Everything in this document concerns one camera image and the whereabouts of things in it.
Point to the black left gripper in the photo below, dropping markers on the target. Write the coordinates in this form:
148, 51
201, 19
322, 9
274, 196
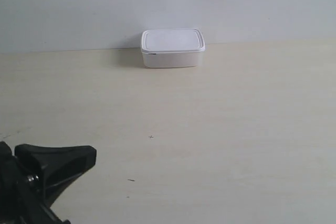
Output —
36, 176

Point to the white lidded plastic container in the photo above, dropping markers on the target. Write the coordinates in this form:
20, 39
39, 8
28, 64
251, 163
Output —
172, 48

